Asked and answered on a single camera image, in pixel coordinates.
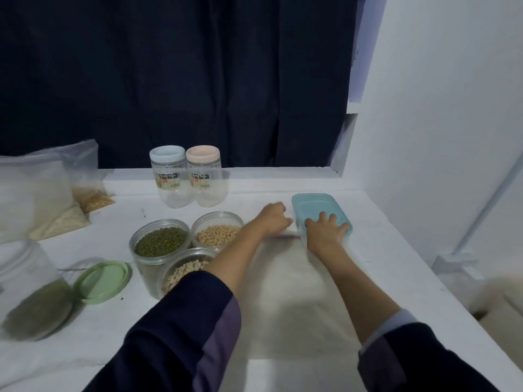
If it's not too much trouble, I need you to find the person's right hand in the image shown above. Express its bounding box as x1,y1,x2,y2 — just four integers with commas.
305,212,352,265

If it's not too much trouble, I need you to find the transparent jar pink lid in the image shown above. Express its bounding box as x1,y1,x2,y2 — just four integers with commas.
185,145,228,208

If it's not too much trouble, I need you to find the zip bag of grains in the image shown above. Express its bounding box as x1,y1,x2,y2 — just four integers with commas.
0,152,76,243

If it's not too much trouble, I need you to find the transparent jar green lid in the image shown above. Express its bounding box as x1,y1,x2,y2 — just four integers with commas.
0,238,77,342

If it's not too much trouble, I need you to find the person's right forearm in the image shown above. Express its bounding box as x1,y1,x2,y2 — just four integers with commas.
314,244,500,392

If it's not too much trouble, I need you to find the person's left forearm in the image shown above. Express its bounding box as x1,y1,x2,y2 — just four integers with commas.
86,224,275,392

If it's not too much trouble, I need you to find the pile of green beans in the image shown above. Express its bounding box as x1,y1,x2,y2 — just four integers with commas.
2,226,190,340

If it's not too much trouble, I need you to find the green round lid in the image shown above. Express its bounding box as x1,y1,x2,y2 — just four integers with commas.
74,260,133,305

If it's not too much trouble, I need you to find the dark navy curtain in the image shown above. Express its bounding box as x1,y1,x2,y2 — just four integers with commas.
0,0,358,168

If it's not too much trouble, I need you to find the pile of yellow soybeans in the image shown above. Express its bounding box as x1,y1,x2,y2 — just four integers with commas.
197,224,241,248

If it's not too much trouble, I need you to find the clear bag with green beans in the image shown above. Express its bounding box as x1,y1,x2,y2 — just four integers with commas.
233,231,362,362

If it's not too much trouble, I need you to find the clear round lid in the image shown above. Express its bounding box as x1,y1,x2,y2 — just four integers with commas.
129,218,194,266

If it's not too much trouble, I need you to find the clear zip bag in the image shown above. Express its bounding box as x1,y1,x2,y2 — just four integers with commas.
45,139,101,193

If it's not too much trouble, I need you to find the transparent jar blue lid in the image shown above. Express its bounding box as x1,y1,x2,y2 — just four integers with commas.
149,145,194,209

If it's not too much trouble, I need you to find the person's left hand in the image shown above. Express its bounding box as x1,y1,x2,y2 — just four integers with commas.
249,202,294,240

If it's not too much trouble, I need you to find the teal lidded plastic container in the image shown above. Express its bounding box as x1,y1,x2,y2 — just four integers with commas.
291,192,354,242

